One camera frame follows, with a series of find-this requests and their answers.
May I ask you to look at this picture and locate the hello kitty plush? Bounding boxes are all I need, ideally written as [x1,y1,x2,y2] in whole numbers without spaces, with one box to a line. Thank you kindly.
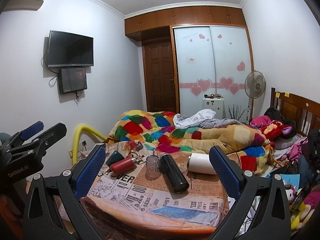
[285,184,296,204]

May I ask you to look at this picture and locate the colourful patchwork quilt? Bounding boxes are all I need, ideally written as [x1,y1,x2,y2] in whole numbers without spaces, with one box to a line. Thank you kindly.
[108,110,274,174]

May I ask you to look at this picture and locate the yellow padded pipe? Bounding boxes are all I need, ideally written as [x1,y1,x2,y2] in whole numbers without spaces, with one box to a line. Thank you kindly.
[71,124,107,165]

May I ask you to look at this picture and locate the dark green cup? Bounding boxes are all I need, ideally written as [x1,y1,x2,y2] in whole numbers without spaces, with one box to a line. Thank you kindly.
[106,150,125,167]

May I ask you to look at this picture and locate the small black wall monitor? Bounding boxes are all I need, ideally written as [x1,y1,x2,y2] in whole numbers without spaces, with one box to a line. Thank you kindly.
[57,67,87,94]

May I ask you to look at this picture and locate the yellow plush toy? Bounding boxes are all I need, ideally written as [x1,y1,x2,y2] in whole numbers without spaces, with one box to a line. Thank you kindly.
[291,202,315,231]

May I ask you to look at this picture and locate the white small cabinet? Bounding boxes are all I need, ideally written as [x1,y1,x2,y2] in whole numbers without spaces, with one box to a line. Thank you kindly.
[202,98,225,119]

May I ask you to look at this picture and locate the black thermos bottle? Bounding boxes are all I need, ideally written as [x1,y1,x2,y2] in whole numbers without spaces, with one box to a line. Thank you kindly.
[159,153,189,193]

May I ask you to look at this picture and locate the brown wooden door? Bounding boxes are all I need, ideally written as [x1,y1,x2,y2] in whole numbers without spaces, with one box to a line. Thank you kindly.
[142,38,178,113]

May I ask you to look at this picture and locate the newspaper print tablecloth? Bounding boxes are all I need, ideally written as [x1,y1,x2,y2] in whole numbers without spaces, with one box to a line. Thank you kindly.
[80,141,229,239]

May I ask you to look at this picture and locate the wooden overhead cabinets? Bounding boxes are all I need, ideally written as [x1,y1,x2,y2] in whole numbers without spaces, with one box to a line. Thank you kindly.
[125,5,246,41]

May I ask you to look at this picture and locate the clear plastic cup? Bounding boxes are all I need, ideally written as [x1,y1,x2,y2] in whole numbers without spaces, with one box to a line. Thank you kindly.
[145,155,159,177]

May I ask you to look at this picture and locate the red plush toy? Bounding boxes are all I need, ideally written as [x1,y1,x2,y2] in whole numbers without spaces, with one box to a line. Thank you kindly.
[260,120,292,141]

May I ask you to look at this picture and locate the white standing fan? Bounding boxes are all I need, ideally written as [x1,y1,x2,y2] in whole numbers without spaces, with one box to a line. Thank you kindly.
[245,70,266,124]

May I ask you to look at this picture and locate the wooden bed headboard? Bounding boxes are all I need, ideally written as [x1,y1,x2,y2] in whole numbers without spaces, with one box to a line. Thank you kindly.
[270,87,320,136]

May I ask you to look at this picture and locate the blue paper booklet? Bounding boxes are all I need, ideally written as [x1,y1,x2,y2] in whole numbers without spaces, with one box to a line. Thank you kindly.
[280,174,300,191]

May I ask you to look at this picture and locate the red thermos bottle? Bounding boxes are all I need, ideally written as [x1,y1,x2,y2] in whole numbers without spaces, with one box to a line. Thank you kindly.
[110,157,137,176]

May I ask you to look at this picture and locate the white air conditioner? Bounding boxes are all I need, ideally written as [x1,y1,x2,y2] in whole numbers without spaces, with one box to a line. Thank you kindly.
[3,0,44,11]

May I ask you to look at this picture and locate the black wall television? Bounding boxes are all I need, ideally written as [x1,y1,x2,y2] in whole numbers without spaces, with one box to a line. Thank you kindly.
[47,30,94,68]

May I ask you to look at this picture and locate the white thermos bottle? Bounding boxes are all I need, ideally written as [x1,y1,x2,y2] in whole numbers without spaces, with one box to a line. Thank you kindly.
[187,153,216,175]

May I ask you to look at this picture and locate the grey striped cloth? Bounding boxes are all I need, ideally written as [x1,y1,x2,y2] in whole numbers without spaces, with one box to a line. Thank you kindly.
[173,109,243,129]

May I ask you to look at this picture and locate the sliding wardrobe with hearts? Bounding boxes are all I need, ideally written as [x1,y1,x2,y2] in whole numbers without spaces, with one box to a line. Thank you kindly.
[174,25,252,123]

